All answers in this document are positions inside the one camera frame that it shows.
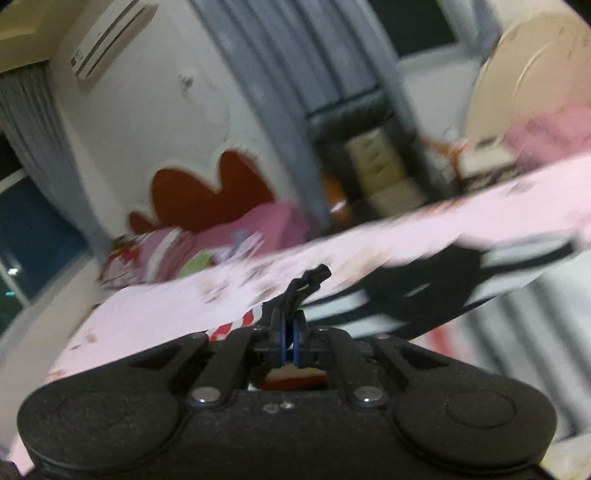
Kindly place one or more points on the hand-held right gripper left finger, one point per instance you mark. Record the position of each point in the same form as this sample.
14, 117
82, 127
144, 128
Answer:
280, 344

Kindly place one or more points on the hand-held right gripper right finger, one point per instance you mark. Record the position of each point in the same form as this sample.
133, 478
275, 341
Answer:
298, 346

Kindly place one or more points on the striped knit sweater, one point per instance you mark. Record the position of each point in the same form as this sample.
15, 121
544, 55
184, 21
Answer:
425, 286

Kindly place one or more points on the pink floral bed sheet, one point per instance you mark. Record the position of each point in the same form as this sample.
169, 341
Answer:
161, 314

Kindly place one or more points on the striped pink pillow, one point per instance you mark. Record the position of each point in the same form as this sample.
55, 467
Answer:
147, 258

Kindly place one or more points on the red heart-shaped headboard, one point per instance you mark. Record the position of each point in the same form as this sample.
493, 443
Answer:
203, 189

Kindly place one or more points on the black leather office chair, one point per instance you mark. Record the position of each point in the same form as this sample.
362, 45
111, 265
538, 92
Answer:
369, 152

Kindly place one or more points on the white bedside table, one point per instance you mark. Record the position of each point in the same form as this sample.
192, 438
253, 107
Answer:
487, 159

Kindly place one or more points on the dark glass window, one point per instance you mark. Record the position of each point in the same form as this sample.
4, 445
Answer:
32, 230
415, 21

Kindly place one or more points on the pink crumpled blanket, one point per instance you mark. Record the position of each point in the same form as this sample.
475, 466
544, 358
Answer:
549, 134

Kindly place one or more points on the round cream headboard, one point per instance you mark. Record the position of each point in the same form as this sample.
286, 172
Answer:
531, 69

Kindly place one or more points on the tied grey curtain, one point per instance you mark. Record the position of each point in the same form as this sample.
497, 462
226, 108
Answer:
480, 18

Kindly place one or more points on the white wall air conditioner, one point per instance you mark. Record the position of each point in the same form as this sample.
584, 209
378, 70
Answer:
113, 32

